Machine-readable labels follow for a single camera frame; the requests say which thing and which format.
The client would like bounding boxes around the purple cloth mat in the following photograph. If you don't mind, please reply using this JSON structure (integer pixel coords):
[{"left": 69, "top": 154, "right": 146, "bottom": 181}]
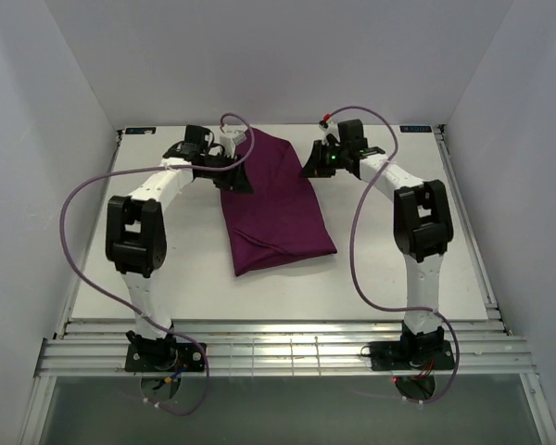
[{"left": 221, "top": 129, "right": 337, "bottom": 276}]

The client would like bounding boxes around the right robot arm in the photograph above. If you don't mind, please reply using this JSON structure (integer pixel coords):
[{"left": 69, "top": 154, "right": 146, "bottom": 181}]
[{"left": 300, "top": 114, "right": 454, "bottom": 353}]

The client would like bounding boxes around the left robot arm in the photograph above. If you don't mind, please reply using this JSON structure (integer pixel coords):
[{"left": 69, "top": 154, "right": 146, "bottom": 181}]
[{"left": 105, "top": 125, "right": 255, "bottom": 347}]

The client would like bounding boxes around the left blue label sticker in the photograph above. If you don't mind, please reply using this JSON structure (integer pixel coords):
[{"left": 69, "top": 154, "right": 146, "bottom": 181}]
[{"left": 124, "top": 127, "right": 157, "bottom": 135}]

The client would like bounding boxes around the blue label sticker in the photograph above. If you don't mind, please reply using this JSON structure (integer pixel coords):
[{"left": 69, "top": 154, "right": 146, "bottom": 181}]
[
  {"left": 124, "top": 127, "right": 157, "bottom": 135},
  {"left": 399, "top": 125, "right": 433, "bottom": 134}
]

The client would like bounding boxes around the right blue label sticker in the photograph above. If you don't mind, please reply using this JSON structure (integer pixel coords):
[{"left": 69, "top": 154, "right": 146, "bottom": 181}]
[{"left": 399, "top": 125, "right": 433, "bottom": 134}]

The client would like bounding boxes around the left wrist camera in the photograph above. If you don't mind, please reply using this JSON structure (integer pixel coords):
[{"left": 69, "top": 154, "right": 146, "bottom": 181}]
[{"left": 219, "top": 130, "right": 246, "bottom": 158}]

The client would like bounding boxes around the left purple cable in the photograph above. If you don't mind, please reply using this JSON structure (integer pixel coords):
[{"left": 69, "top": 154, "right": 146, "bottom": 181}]
[{"left": 59, "top": 111, "right": 257, "bottom": 415}]

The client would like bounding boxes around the purple cable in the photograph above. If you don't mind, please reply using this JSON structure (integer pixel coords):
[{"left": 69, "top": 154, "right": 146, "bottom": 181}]
[
  {"left": 59, "top": 111, "right": 257, "bottom": 415},
  {"left": 322, "top": 106, "right": 460, "bottom": 405}
]

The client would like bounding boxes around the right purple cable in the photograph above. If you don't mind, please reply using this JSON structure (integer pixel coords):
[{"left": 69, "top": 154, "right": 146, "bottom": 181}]
[{"left": 322, "top": 106, "right": 460, "bottom": 405}]

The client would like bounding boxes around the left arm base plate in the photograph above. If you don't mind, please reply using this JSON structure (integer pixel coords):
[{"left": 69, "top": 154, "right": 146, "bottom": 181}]
[{"left": 123, "top": 340, "right": 207, "bottom": 374}]

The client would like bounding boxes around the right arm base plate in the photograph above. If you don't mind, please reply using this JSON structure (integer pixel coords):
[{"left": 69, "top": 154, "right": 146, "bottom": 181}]
[{"left": 360, "top": 340, "right": 455, "bottom": 371}]

